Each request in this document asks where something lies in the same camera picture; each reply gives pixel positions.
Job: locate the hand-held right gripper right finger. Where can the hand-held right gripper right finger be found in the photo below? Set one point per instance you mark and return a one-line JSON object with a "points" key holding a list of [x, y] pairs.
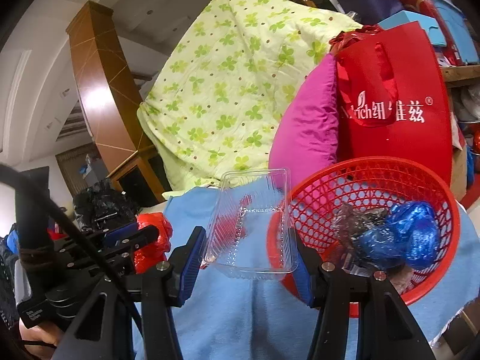
{"points": [[305, 285]]}

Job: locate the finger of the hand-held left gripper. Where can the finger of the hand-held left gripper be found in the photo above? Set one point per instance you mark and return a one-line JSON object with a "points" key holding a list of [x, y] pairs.
{"points": [[144, 237], [122, 232]]}

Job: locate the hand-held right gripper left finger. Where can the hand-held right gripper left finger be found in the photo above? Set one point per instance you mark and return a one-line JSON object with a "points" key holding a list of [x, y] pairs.
{"points": [[191, 270]]}

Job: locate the red plastic bag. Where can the red plastic bag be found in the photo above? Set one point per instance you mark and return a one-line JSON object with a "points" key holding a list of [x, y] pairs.
{"points": [[162, 232]]}

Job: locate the clear plastic tray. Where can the clear plastic tray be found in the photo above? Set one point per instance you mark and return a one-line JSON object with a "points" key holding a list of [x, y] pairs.
{"points": [[243, 240]]}

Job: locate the black plastic bag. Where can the black plastic bag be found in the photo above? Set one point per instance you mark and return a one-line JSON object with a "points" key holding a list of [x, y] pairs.
{"points": [[352, 219]]}

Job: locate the red mesh basket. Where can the red mesh basket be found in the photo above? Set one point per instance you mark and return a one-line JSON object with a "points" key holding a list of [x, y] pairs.
{"points": [[326, 191]]}

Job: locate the blue plastic bag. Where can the blue plastic bag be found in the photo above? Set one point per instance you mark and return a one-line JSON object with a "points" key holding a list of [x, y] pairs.
{"points": [[405, 232]]}

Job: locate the person's left hand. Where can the person's left hand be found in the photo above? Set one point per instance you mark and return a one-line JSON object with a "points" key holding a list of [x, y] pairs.
{"points": [[39, 339]]}

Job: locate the black glossy jacket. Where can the black glossy jacket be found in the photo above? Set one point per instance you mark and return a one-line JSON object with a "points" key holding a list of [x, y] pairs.
{"points": [[101, 206]]}

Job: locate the blue and white packet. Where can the blue and white packet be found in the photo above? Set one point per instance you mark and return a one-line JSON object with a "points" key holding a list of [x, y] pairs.
{"points": [[355, 266]]}

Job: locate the dark wooden cabinet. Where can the dark wooden cabinet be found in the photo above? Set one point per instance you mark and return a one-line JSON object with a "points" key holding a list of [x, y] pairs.
{"points": [[131, 180]]}

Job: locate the light blue blanket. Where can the light blue blanket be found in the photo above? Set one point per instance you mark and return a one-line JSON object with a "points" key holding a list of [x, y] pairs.
{"points": [[232, 326]]}

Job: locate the brown wooden column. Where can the brown wooden column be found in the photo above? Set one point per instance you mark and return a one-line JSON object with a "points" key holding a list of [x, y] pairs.
{"points": [[101, 82]]}

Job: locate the magenta pillow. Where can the magenta pillow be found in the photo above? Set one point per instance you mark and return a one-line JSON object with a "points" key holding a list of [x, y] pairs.
{"points": [[307, 127]]}

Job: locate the green clover quilt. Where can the green clover quilt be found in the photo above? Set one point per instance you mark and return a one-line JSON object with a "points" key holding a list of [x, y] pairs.
{"points": [[232, 82]]}

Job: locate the red paper shopping bag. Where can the red paper shopping bag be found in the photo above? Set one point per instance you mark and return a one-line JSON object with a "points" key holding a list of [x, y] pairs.
{"points": [[412, 82]]}

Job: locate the crinkled red foil bag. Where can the crinkled red foil bag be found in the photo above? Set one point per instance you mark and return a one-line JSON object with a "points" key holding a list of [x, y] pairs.
{"points": [[356, 37]]}

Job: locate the light blue box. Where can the light blue box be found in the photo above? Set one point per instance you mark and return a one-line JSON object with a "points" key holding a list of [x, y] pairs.
{"points": [[397, 18]]}

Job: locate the blue plastic bin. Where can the blue plastic bin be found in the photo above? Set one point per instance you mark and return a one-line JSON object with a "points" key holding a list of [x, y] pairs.
{"points": [[453, 26]]}

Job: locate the red gift box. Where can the red gift box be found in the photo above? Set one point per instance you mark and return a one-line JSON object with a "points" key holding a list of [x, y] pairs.
{"points": [[423, 3]]}

